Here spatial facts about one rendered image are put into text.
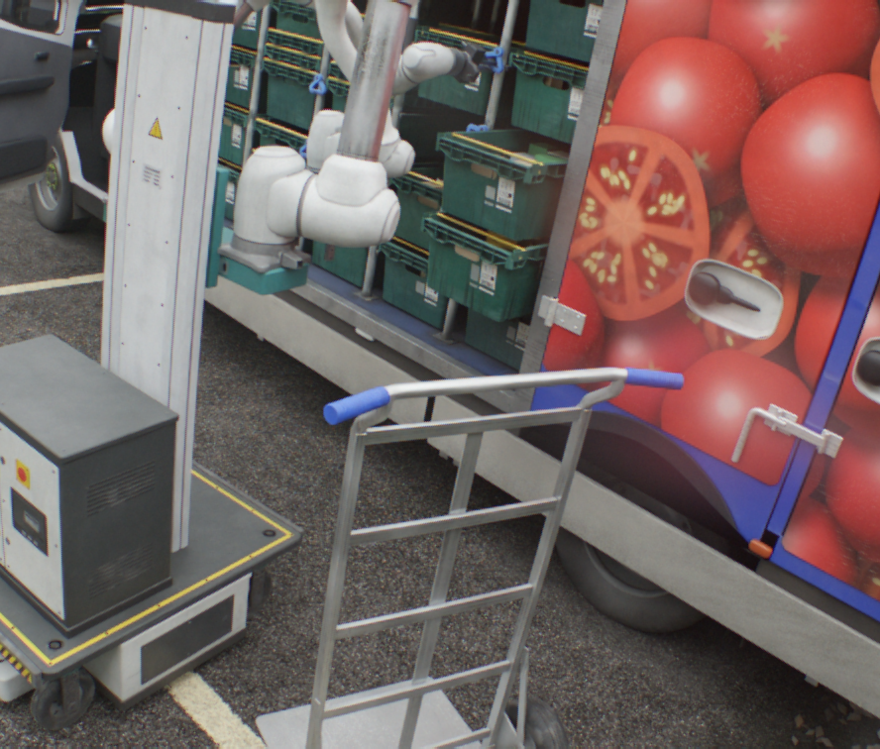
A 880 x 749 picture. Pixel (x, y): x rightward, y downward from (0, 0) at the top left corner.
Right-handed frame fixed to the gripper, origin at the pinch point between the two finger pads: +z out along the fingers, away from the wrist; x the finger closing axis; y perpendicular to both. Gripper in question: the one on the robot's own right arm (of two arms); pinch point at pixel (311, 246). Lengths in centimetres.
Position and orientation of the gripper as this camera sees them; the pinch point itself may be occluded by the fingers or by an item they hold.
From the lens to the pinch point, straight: 257.1
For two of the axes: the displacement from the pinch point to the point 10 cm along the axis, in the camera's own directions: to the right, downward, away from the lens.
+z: -1.9, 9.0, 3.9
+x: 8.2, 3.6, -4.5
